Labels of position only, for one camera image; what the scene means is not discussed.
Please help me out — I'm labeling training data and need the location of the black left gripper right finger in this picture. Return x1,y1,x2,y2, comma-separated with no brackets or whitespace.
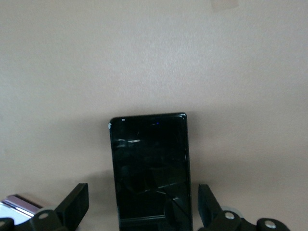
197,184,289,231

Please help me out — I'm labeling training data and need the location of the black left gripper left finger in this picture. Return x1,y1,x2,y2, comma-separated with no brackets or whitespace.
0,183,90,231

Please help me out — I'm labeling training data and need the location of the lavender flip phone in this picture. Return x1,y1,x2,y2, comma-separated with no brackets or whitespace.
0,194,45,226

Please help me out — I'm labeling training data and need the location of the tall black smartphone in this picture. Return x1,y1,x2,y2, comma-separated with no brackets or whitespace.
107,112,194,231

